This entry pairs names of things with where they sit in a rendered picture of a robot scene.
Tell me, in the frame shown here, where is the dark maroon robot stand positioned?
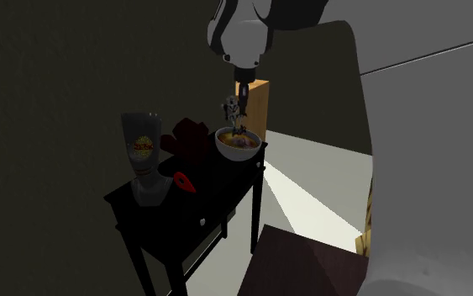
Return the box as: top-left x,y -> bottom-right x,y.
237,224 -> 371,296

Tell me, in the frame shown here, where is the tan wooden box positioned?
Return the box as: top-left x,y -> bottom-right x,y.
235,79 -> 271,143

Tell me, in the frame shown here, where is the red teardrop-shaped tool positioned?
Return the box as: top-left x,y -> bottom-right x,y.
172,172 -> 197,194

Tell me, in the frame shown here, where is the white bowl of soup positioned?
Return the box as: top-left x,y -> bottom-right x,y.
213,125 -> 263,162

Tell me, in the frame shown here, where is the dark red lobed object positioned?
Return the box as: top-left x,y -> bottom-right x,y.
160,117 -> 212,166

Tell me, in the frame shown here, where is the small grey skeleton figure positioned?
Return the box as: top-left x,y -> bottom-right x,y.
222,94 -> 247,137

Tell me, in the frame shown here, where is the black side table with drawer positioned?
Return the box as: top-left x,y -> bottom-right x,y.
102,129 -> 270,296

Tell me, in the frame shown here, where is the light patterned wooden furniture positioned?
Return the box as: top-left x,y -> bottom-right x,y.
355,177 -> 375,259

